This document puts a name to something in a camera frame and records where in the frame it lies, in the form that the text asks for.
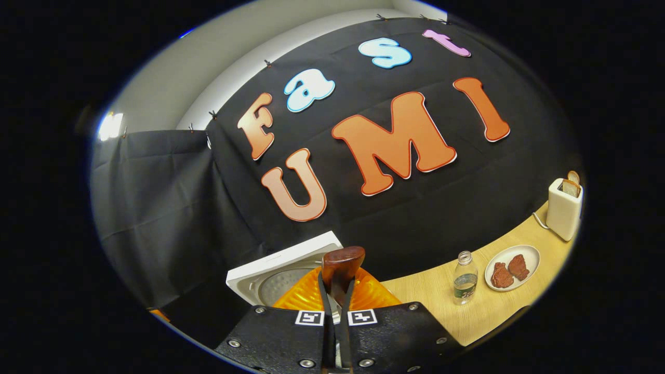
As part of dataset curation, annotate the white oval plate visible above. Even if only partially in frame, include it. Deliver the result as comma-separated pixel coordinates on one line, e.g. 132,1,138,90
484,245,541,292

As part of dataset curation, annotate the dark brown wooden spoon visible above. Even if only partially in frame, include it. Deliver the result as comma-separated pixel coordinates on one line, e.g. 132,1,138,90
321,246,366,364

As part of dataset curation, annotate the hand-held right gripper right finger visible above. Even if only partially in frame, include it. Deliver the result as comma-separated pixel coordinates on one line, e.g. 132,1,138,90
340,268,466,374

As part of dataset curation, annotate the white rice cooker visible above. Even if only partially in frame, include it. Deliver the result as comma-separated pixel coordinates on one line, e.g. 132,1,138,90
225,231,344,307

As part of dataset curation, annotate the red meat piece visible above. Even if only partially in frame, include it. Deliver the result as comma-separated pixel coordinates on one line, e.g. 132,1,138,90
491,262,515,289
508,254,530,282

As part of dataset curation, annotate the black backdrop cloth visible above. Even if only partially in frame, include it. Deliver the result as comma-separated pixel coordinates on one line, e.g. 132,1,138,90
89,16,585,349

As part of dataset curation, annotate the white toaster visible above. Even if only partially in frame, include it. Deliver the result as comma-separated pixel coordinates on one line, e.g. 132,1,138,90
546,178,583,242

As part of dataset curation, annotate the clear plastic water bottle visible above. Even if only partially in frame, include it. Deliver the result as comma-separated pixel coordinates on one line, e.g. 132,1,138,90
453,251,478,305

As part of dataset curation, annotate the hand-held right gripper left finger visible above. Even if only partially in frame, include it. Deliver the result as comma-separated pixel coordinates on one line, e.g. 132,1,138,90
214,265,336,374

